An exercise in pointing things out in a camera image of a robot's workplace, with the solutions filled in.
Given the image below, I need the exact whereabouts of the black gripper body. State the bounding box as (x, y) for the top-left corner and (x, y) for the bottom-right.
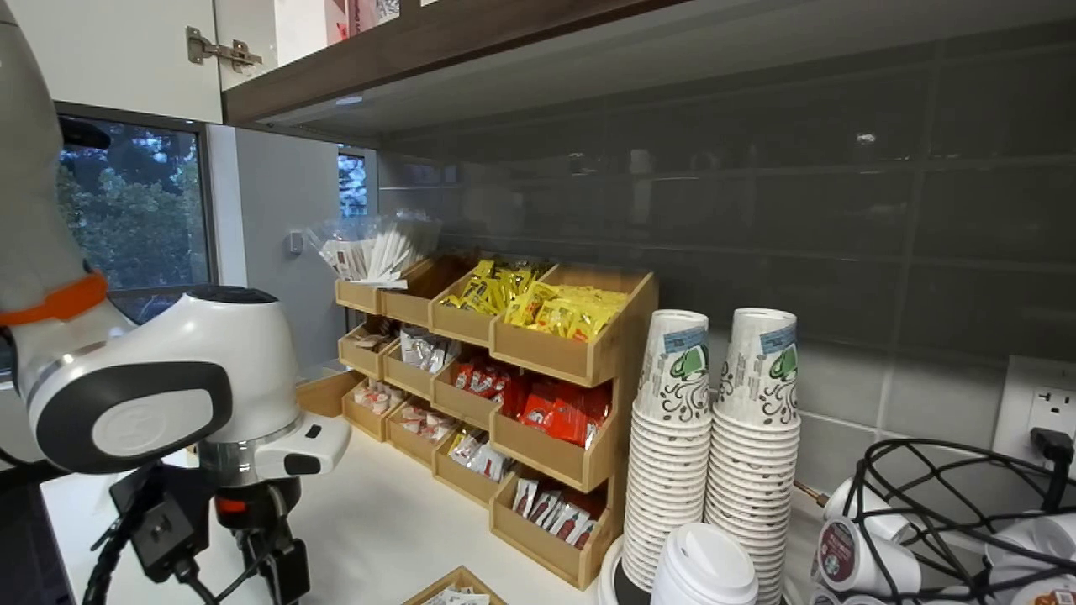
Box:
(215, 476), (310, 605)

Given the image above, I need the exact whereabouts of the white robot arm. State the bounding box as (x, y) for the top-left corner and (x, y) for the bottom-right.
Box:
(0, 0), (351, 605)

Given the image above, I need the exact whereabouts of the small wooden box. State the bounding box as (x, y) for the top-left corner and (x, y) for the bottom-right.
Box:
(404, 565), (508, 605)

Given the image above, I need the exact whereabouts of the wooden sachet organizer rack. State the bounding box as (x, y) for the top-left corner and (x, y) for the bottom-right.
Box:
(298, 260), (660, 588)

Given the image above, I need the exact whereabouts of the white stir sticks bundle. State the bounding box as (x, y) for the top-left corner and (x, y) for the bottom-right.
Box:
(319, 233), (416, 290)

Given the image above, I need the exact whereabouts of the red sachets pile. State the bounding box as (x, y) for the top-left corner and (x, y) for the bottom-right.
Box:
(447, 358), (613, 448)

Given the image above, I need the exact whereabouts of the yellow sachets pile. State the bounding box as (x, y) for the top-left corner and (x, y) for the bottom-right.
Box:
(447, 260), (630, 344)

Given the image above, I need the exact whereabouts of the left paper cup stack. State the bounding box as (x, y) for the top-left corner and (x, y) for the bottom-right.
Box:
(623, 308), (712, 590)

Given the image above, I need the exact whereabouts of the paper cup stack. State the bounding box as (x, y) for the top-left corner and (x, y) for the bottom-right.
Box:
(707, 305), (801, 605)
(623, 308), (712, 590)

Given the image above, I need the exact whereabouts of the white cup lid stack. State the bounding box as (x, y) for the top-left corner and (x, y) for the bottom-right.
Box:
(651, 523), (758, 605)

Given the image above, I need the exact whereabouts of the white cabinet door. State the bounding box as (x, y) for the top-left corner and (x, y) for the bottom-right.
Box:
(2, 0), (274, 121)

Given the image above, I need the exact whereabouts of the right paper cup stack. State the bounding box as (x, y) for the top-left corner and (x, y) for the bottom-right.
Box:
(707, 305), (801, 605)

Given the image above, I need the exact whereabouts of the wooden upper shelf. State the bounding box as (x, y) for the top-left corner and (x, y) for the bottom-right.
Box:
(221, 0), (1076, 138)

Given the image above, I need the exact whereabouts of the coffee pod with red label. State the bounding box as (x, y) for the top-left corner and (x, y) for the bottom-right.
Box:
(814, 517), (922, 596)

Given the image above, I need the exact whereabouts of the black power plug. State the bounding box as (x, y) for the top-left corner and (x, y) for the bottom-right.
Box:
(1033, 426), (1074, 512)

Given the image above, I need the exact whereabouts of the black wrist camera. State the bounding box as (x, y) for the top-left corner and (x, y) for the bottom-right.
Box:
(112, 465), (213, 582)

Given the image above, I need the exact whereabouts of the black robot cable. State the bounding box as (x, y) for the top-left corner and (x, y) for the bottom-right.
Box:
(76, 480), (246, 605)

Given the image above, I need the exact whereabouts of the black wire basket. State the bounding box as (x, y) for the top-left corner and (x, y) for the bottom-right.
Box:
(814, 436), (1076, 605)

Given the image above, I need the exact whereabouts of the white wall outlet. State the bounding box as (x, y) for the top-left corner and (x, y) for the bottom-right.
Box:
(992, 356), (1076, 465)

